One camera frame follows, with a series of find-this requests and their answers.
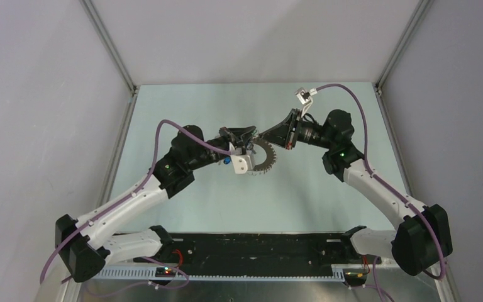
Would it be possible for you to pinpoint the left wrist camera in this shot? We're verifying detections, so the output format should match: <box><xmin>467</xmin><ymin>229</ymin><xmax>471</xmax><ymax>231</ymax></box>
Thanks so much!
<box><xmin>230</xmin><ymin>152</ymin><xmax>254</xmax><ymax>174</ymax></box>

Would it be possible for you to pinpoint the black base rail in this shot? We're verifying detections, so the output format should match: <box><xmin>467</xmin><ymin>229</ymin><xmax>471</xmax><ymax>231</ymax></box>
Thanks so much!
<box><xmin>153</xmin><ymin>232</ymin><xmax>375</xmax><ymax>276</ymax></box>

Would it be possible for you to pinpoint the right aluminium frame post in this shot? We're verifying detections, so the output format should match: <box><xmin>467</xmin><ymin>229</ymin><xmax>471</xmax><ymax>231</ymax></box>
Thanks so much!
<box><xmin>374</xmin><ymin>0</ymin><xmax>434</xmax><ymax>96</ymax></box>

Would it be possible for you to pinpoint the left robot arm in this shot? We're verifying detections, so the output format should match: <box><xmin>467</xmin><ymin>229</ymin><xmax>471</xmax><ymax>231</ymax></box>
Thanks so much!
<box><xmin>50</xmin><ymin>120</ymin><xmax>258</xmax><ymax>283</ymax></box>

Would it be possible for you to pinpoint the metal key ring disc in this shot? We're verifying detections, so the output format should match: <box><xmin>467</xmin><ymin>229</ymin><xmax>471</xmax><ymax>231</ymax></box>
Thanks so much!
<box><xmin>245</xmin><ymin>137</ymin><xmax>277</xmax><ymax>176</ymax></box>

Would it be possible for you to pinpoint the white cable duct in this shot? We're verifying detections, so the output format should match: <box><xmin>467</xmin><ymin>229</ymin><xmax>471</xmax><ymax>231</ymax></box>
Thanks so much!
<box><xmin>92</xmin><ymin>266</ymin><xmax>345</xmax><ymax>282</ymax></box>

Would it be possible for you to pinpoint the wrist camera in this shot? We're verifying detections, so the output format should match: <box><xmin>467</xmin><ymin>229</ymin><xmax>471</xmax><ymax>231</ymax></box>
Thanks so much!
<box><xmin>230</xmin><ymin>152</ymin><xmax>254</xmax><ymax>174</ymax></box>
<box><xmin>295</xmin><ymin>87</ymin><xmax>318</xmax><ymax>118</ymax></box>

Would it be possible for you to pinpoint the controller board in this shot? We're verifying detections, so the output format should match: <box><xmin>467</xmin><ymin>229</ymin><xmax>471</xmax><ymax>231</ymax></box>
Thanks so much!
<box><xmin>344</xmin><ymin>271</ymin><xmax>369</xmax><ymax>280</ymax></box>
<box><xmin>155</xmin><ymin>267</ymin><xmax>177</xmax><ymax>278</ymax></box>

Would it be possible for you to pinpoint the left aluminium frame post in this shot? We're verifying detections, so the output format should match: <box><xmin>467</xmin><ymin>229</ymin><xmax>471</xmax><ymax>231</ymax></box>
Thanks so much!
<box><xmin>79</xmin><ymin>0</ymin><xmax>138</xmax><ymax>94</ymax></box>

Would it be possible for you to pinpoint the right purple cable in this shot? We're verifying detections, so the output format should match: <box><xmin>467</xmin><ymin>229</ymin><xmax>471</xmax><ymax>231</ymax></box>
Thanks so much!
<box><xmin>314</xmin><ymin>83</ymin><xmax>447</xmax><ymax>281</ymax></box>

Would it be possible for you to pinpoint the purple cable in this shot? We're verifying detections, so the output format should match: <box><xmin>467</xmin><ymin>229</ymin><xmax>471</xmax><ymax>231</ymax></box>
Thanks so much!
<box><xmin>314</xmin><ymin>83</ymin><xmax>447</xmax><ymax>281</ymax></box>
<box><xmin>40</xmin><ymin>119</ymin><xmax>234</xmax><ymax>288</ymax></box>

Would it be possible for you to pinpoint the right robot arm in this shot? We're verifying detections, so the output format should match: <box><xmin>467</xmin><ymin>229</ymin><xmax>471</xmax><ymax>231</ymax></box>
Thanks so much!
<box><xmin>259</xmin><ymin>109</ymin><xmax>453</xmax><ymax>276</ymax></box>

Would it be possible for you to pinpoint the aluminium frame post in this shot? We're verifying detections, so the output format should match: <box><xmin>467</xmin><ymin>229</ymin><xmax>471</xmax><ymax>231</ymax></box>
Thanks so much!
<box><xmin>79</xmin><ymin>0</ymin><xmax>138</xmax><ymax>94</ymax></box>
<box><xmin>374</xmin><ymin>0</ymin><xmax>434</xmax><ymax>96</ymax></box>

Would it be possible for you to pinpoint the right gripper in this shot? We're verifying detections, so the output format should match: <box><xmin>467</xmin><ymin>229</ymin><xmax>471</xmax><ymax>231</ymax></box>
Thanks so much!
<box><xmin>258</xmin><ymin>109</ymin><xmax>333</xmax><ymax>150</ymax></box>

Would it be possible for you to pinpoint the left controller board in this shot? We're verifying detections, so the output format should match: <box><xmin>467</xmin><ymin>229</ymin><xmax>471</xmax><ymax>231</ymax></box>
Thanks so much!
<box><xmin>155</xmin><ymin>267</ymin><xmax>177</xmax><ymax>278</ymax></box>

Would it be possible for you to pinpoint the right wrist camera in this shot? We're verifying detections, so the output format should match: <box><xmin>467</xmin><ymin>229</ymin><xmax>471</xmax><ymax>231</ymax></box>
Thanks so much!
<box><xmin>295</xmin><ymin>87</ymin><xmax>318</xmax><ymax>118</ymax></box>

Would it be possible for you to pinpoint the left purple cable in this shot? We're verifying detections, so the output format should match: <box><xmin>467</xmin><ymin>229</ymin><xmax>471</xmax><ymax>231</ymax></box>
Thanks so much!
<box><xmin>40</xmin><ymin>119</ymin><xmax>234</xmax><ymax>288</ymax></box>

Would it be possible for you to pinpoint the right controller board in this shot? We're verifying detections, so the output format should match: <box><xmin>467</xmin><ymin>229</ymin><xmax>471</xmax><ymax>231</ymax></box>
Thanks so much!
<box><xmin>344</xmin><ymin>271</ymin><xmax>369</xmax><ymax>280</ymax></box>

